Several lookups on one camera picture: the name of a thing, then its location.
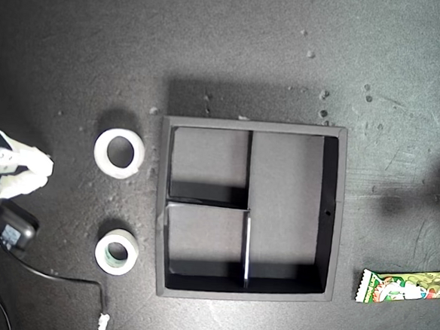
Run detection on large white tape roll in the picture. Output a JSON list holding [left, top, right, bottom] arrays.
[[91, 125, 147, 182]]

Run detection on small white tape roll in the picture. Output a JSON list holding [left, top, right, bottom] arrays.
[[93, 228, 142, 278]]

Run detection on green printed snack bar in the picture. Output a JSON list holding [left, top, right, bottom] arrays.
[[354, 264, 440, 309]]

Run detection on black tray with wells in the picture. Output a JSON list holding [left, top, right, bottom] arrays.
[[149, 114, 350, 310]]

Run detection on small black camera box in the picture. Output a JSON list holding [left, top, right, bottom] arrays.
[[0, 199, 41, 253]]

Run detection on black cable with white connector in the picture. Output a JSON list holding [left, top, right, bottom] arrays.
[[2, 246, 115, 330]]

